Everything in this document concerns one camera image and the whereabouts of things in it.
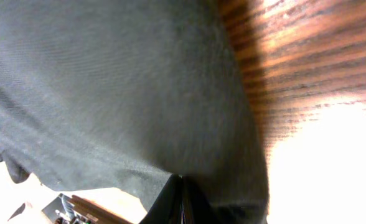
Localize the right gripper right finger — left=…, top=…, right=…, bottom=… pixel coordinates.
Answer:
left=182, top=177, right=220, bottom=224

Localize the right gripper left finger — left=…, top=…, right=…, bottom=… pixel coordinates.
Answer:
left=139, top=175, right=182, bottom=224

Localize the black t-shirt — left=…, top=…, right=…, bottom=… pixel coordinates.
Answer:
left=0, top=0, right=269, bottom=223

